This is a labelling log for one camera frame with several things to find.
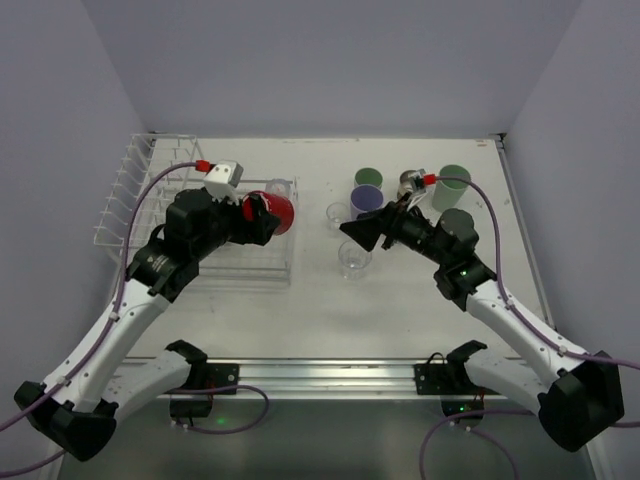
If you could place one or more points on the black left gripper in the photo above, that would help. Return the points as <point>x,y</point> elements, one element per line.
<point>248,226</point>

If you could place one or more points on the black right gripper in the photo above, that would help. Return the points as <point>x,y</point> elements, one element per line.
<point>388,228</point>

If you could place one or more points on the red mug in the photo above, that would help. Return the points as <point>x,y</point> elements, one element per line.
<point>280,207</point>

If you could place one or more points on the lavender plastic cup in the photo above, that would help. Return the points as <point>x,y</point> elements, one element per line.
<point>365,198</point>

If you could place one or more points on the small clear faceted glass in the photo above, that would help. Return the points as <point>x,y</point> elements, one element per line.
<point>337,213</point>

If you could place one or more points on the clear glass front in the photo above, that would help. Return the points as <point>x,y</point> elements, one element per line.
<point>354,260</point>

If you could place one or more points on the tall light green cup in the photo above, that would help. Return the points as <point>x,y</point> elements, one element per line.
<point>448,192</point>

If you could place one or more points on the clear glass back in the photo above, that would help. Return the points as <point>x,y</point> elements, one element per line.
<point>278,187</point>

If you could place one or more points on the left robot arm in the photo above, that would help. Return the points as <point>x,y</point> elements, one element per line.
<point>152,282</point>

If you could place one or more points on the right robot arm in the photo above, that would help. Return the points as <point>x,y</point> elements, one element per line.
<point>575,395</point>

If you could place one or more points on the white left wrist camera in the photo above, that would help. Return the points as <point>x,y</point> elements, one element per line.
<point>222,181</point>

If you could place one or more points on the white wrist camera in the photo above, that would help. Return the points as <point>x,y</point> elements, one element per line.
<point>222,181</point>
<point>428,180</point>

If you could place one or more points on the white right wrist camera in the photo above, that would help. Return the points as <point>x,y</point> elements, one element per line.
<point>428,180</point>

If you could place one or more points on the white wire dish rack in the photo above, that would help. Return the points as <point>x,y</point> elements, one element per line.
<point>232,267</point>

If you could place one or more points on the aluminium mounting rail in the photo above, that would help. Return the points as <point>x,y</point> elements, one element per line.
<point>325,377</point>

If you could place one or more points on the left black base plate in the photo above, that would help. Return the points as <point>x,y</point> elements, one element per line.
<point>215,375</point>

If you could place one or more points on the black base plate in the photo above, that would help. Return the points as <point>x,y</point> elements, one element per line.
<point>215,375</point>
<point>456,396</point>

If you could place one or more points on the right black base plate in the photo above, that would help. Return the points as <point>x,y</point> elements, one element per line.
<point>456,396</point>

